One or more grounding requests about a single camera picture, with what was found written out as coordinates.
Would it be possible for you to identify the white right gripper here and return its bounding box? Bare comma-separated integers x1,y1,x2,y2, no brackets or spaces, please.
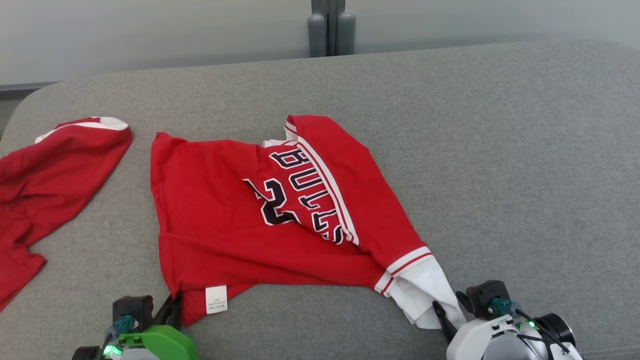
432,291,521,360

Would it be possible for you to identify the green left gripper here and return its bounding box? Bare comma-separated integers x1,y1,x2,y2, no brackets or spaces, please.
102,291,200,360

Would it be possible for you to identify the red Bulls basketball jersey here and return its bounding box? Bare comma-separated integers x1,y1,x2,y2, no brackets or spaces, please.
150,114,468,331

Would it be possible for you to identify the red garment with white trim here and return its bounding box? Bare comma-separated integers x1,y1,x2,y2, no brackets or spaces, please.
0,116,134,312

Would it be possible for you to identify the grey fabric sofa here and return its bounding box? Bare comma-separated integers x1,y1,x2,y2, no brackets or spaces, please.
0,40,640,360

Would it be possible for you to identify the black right camera cable teal plug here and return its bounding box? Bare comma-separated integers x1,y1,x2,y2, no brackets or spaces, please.
490,297,576,358

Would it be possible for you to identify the black camera cable teal plug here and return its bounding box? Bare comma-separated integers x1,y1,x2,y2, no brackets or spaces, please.
100,315,137,358
490,297,576,358

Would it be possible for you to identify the black left camera cable teal plug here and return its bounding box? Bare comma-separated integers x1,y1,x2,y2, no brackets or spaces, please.
100,315,137,358

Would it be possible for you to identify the grey wall partition post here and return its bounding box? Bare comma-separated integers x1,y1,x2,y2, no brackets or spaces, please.
307,0,357,58

